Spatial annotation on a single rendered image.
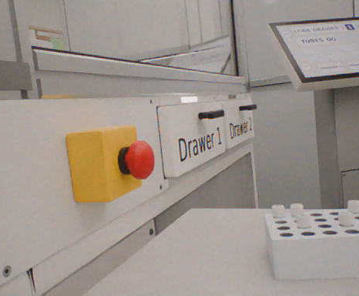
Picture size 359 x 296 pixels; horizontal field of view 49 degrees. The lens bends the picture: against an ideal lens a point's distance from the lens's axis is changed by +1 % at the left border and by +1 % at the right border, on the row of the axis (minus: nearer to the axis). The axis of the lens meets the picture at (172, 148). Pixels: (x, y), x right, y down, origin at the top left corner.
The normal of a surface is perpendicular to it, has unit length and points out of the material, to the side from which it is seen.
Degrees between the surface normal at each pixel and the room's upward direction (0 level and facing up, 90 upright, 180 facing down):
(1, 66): 90
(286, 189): 90
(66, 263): 90
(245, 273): 0
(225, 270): 0
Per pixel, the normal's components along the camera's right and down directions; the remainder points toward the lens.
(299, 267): -0.14, 0.12
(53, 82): 0.92, -0.06
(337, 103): 0.22, 0.07
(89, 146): -0.39, 0.14
